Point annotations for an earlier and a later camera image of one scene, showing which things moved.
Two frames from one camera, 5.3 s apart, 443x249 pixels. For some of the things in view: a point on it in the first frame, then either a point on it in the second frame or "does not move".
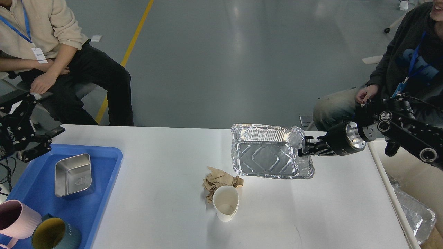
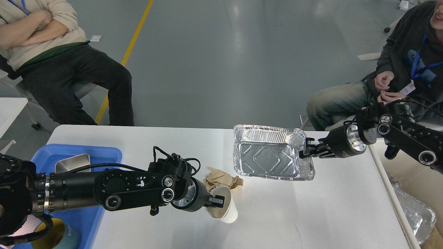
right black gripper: (344, 138) does not move
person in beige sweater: (42, 41) does not move
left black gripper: (16, 131) → (196, 198)
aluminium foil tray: (270, 151) does not move
